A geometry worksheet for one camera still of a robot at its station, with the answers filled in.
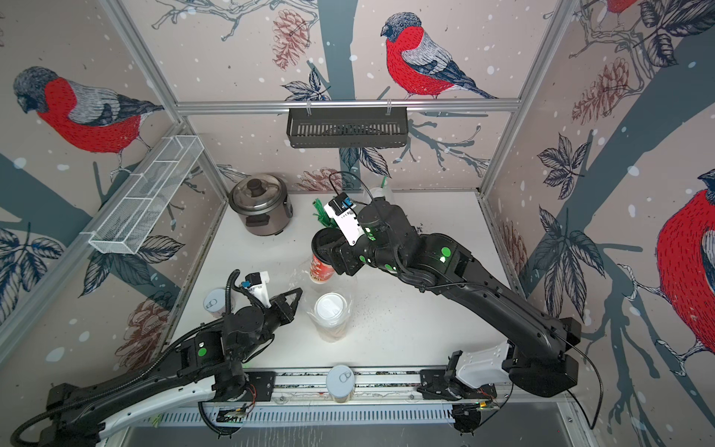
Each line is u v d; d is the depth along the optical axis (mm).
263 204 940
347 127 1053
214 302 840
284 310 619
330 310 700
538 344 377
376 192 905
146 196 776
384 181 978
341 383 697
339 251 482
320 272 635
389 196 849
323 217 855
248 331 510
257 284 637
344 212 474
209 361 524
